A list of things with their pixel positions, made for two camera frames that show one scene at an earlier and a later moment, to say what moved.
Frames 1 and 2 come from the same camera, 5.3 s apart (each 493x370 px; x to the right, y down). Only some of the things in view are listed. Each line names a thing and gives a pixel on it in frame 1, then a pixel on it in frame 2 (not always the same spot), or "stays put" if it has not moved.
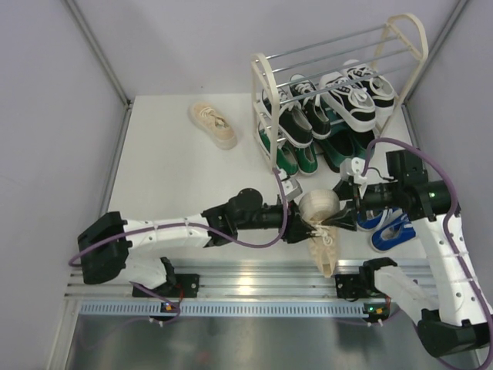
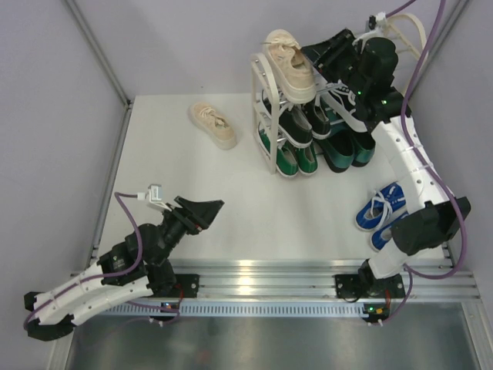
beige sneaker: [315, 207] to [291, 67]
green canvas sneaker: [286, 156] stays put
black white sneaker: [351, 103] stays put
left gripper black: [296, 229] to [201, 213]
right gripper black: [347, 217] to [321, 55]
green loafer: [360, 143] stays put
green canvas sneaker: [306, 159] stays put
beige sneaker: [216, 126] stays put
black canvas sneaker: [315, 112] stays put
